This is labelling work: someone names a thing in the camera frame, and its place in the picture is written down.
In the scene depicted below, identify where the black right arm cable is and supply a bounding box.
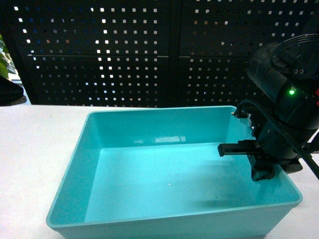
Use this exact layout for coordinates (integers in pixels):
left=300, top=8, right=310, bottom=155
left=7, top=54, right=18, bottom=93
left=235, top=99, right=319, bottom=181

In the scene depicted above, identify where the potted green plant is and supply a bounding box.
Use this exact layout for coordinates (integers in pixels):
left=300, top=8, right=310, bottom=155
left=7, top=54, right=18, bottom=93
left=0, top=36, right=19, bottom=81

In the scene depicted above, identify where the turquoise plastic bin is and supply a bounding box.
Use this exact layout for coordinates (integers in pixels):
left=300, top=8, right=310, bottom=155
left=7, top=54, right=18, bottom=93
left=46, top=106, right=303, bottom=239

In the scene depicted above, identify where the black perforated panel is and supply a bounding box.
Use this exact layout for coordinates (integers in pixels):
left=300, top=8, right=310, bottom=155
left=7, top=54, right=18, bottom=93
left=0, top=0, right=319, bottom=108

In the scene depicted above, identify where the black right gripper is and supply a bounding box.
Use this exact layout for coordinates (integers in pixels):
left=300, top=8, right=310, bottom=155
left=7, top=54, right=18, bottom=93
left=217, top=117, right=304, bottom=182

